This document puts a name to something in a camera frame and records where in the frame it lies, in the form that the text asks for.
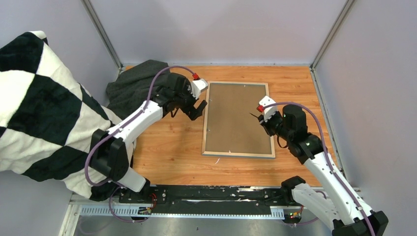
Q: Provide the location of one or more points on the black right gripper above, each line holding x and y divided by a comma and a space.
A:
266, 125

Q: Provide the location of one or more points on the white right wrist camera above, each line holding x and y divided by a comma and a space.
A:
267, 106

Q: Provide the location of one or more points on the black white checkered blanket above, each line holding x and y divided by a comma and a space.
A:
47, 118

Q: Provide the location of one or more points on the aluminium corner post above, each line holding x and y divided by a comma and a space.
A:
332, 32
90, 10

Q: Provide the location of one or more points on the right aluminium corner post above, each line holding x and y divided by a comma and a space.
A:
332, 32

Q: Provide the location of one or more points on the left aluminium corner post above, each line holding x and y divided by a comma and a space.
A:
90, 10

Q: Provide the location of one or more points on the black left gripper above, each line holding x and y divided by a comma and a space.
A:
187, 91

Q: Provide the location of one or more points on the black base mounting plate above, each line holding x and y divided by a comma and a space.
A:
210, 200

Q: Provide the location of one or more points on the dark grey cloth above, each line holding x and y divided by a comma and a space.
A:
127, 93

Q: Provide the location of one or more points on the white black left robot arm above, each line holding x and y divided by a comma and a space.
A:
109, 149

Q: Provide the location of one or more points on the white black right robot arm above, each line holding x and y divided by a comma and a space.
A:
345, 213

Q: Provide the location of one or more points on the wooden photo frame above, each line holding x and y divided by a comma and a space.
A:
229, 129

